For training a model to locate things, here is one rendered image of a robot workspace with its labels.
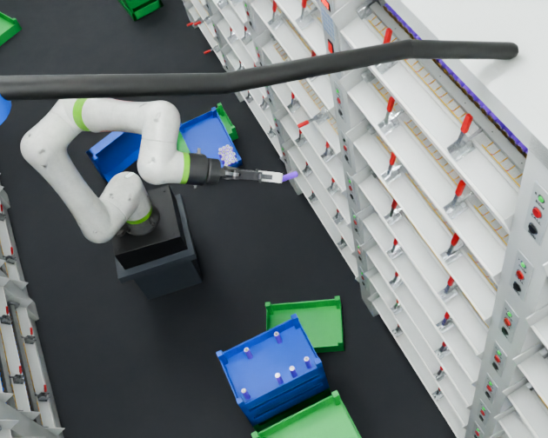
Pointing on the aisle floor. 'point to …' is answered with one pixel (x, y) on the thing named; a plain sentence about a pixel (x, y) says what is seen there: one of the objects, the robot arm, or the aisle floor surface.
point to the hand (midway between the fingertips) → (270, 176)
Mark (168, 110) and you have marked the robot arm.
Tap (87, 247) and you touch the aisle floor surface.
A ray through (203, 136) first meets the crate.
